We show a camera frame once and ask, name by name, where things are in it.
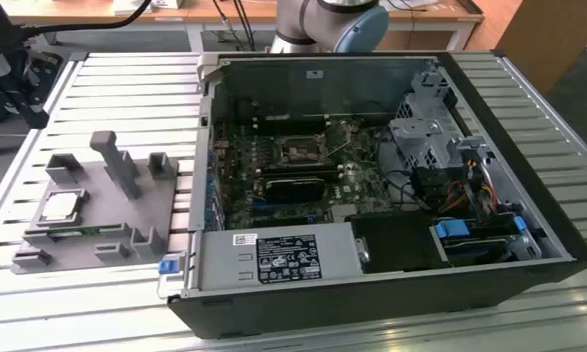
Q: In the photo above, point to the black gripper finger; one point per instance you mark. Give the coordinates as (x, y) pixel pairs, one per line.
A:
(45, 62)
(34, 116)

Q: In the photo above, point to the silver square CPU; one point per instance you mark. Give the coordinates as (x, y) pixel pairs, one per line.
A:
(61, 207)

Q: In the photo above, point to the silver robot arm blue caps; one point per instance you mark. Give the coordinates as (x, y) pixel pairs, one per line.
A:
(297, 22)

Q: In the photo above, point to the CPU socket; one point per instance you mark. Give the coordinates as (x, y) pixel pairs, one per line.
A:
(300, 150)

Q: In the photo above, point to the black RAM slot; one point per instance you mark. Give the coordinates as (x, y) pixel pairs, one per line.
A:
(297, 175)
(297, 169)

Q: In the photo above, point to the white box on desk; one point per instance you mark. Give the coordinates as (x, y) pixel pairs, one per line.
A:
(132, 7)

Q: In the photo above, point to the grey plastic parts rack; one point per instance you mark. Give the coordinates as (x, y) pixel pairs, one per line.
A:
(102, 205)

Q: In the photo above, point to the green RAM stick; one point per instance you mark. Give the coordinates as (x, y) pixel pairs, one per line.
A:
(85, 231)

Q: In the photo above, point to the blue case latch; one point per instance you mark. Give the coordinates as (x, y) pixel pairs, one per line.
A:
(169, 266)

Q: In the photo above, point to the silver power supply with label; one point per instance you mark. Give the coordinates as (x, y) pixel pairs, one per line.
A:
(215, 256)

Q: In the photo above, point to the black graphics card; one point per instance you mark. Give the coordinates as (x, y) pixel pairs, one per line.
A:
(293, 188)

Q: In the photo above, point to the thin metal locking lever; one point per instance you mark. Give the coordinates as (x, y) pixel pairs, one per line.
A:
(339, 146)

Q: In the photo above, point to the green motherboard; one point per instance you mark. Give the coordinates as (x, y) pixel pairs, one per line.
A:
(356, 176)

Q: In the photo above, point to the small silver heatsink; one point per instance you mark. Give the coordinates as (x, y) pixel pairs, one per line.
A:
(344, 212)

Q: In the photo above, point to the silver metal drive cage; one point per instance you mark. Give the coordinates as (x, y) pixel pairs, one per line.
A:
(415, 132)

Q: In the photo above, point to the black open PC case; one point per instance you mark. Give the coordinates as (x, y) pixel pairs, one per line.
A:
(323, 304)

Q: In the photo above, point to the black connector block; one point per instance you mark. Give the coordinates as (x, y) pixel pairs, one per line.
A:
(427, 183)

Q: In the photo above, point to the blue disk carrier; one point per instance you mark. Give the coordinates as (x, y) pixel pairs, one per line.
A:
(452, 229)

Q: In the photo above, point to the brown wooden cabinet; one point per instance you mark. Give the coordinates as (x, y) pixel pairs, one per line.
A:
(543, 44)

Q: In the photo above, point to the small blue bay clip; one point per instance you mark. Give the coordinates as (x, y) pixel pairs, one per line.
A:
(519, 224)

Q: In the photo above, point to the white sticker on case wall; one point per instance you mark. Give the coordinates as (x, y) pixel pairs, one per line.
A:
(315, 74)

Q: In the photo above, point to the wooden desk white frame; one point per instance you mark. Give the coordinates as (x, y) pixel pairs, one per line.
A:
(420, 16)

